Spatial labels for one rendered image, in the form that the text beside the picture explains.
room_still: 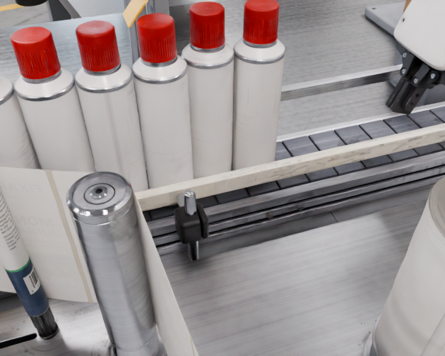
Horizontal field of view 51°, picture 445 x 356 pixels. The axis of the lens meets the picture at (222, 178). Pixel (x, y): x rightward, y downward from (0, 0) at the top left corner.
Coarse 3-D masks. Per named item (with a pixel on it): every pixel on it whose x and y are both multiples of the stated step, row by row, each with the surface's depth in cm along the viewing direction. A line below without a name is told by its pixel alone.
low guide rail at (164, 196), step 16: (432, 128) 58; (352, 144) 55; (368, 144) 55; (384, 144) 56; (400, 144) 57; (416, 144) 58; (288, 160) 53; (304, 160) 53; (320, 160) 54; (336, 160) 55; (352, 160) 56; (208, 176) 51; (224, 176) 51; (240, 176) 51; (256, 176) 52; (272, 176) 53; (288, 176) 54; (144, 192) 49; (160, 192) 49; (176, 192) 50; (208, 192) 51; (144, 208) 50
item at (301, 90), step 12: (360, 72) 59; (372, 72) 59; (384, 72) 59; (396, 72) 59; (300, 84) 57; (312, 84) 57; (324, 84) 57; (336, 84) 57; (348, 84) 58; (360, 84) 59; (288, 96) 56; (300, 96) 57
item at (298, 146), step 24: (384, 120) 65; (408, 120) 65; (432, 120) 65; (288, 144) 61; (312, 144) 61; (336, 144) 61; (432, 144) 61; (336, 168) 58; (360, 168) 58; (240, 192) 54; (264, 192) 55; (144, 216) 51; (168, 216) 52
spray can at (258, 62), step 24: (264, 0) 44; (264, 24) 43; (240, 48) 46; (264, 48) 45; (240, 72) 47; (264, 72) 46; (240, 96) 48; (264, 96) 47; (240, 120) 50; (264, 120) 49; (240, 144) 52; (264, 144) 52; (240, 168) 55
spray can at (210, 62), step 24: (192, 24) 43; (216, 24) 43; (192, 48) 45; (216, 48) 44; (192, 72) 45; (216, 72) 45; (192, 96) 47; (216, 96) 46; (192, 120) 49; (216, 120) 48; (192, 144) 51; (216, 144) 50; (216, 168) 53
